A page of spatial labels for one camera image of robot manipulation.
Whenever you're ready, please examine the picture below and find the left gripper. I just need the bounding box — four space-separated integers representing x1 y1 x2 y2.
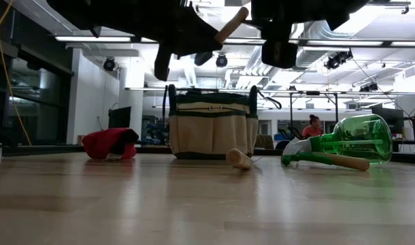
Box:
91 0 224 82

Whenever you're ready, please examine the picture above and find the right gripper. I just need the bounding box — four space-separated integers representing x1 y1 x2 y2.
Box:
250 0 331 42

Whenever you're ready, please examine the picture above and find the wooden handled dark garden tool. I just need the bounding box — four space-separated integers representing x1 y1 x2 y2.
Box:
193 6 250 67

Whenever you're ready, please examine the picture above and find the beige gardening bag green trim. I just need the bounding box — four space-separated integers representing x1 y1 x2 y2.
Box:
162 84 282 160

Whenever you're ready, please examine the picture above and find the wooden handled garden trowel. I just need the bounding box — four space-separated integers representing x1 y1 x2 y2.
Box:
226 148 263 171

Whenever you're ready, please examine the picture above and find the red gardening glove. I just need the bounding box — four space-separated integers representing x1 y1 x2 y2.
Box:
82 127 139 160

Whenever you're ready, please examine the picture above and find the green spray bottle white head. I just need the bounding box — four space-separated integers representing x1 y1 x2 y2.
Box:
281 114 394 167

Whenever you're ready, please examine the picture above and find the green necked wooden garden tool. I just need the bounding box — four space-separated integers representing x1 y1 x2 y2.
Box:
288 151 371 172

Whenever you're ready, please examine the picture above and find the black monitor on arm stand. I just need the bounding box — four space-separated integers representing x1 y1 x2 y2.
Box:
370 103 405 134

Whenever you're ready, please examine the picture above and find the black round ceiling lamp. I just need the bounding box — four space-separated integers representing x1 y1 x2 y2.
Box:
103 56 116 72
215 53 229 68

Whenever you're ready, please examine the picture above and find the black ceiling lamp cluster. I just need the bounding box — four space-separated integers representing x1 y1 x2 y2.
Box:
325 50 354 71

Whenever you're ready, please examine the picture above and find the long ceiling light bar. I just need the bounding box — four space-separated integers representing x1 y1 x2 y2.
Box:
54 35 415 48

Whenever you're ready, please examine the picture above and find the black computer monitor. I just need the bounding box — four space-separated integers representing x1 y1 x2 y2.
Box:
107 106 132 130

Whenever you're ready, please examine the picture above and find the black ceiling lamp pair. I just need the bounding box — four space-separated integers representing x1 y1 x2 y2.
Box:
359 82 379 93

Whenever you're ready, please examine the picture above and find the person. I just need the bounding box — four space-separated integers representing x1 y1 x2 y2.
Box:
301 114 323 139

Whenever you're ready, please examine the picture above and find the olive chair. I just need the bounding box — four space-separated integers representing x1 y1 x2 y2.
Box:
258 134 275 150

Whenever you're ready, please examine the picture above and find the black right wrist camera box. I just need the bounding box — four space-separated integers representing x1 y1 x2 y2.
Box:
261 39 299 69

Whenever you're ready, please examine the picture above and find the silver ceiling air duct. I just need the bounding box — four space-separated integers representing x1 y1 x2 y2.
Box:
292 20 392 71

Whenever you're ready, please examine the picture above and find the black metal frame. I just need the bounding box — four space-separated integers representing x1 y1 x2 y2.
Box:
288 90 340 137

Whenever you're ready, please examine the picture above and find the yellow cable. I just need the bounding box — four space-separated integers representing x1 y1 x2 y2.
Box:
0 0 33 146
0 0 14 40

